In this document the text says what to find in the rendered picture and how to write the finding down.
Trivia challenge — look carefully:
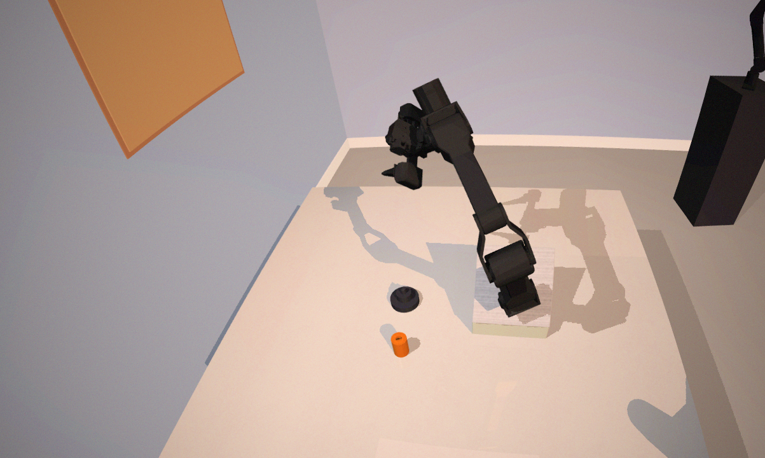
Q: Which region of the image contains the orange knob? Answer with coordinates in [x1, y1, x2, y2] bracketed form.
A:
[391, 333, 409, 357]

